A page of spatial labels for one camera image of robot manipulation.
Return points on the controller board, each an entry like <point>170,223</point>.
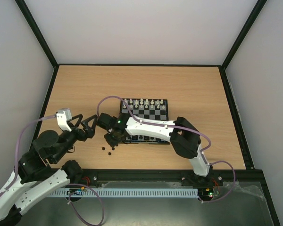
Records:
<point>210,192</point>
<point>76,191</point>

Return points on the right controller board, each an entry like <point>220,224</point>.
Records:
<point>210,192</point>

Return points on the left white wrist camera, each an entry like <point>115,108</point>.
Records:
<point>63,117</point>

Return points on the black and grey chessboard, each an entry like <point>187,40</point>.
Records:
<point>152,114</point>

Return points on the black frame post left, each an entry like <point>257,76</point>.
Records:
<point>36,30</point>

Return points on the grey slotted cable duct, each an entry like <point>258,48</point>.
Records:
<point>132,192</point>

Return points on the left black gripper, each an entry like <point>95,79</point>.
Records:
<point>90,132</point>

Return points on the black frame post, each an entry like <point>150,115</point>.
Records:
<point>244,31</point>
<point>36,30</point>

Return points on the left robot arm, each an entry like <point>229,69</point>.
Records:
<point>32,179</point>

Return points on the black frame post right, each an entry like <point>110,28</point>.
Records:
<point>244,31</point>

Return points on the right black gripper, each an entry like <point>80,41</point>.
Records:
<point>111,140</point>

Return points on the left controller board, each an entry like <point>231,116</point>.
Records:
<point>76,191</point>

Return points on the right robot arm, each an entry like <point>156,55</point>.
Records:
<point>183,137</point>

